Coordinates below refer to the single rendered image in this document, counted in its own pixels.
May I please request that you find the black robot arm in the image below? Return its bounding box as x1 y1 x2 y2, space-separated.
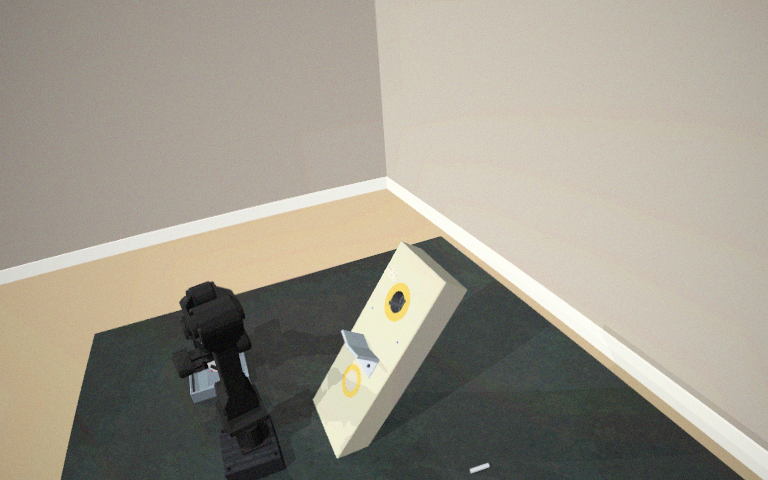
179 281 271 455

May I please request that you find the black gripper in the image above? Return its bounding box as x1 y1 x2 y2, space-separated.
172 328 252 378

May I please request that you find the cream rectangular panel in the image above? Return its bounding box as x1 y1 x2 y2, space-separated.
313 241 467 459

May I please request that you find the small white cylinder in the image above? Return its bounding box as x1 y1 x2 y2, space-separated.
470 463 490 474

